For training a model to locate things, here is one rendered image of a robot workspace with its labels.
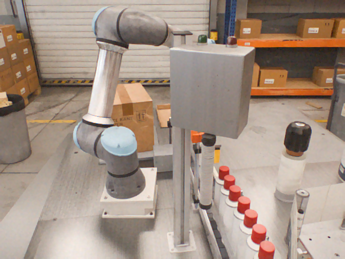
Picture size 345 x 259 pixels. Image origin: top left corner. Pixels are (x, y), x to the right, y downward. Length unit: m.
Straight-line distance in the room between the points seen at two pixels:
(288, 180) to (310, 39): 3.81
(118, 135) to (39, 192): 0.50
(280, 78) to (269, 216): 3.88
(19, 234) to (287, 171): 0.96
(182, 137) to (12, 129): 2.60
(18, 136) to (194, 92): 2.77
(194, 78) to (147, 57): 4.58
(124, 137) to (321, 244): 0.65
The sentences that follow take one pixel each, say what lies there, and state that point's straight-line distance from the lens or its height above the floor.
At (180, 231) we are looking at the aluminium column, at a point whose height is 0.90.
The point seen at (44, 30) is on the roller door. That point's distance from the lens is 5.59.
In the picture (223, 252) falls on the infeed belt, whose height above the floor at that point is 0.88.
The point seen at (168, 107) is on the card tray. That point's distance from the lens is 2.05.
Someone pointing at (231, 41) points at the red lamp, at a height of 1.49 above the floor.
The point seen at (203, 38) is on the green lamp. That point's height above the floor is 1.49.
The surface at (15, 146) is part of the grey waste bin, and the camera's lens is 3.33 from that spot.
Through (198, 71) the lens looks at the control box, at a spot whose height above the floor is 1.43.
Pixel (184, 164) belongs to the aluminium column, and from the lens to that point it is 0.84.
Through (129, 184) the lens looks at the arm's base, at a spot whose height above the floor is 0.97.
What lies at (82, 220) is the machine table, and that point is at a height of 0.83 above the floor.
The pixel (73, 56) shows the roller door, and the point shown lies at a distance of 5.51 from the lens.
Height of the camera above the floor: 1.59
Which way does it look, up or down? 26 degrees down
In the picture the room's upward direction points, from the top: straight up
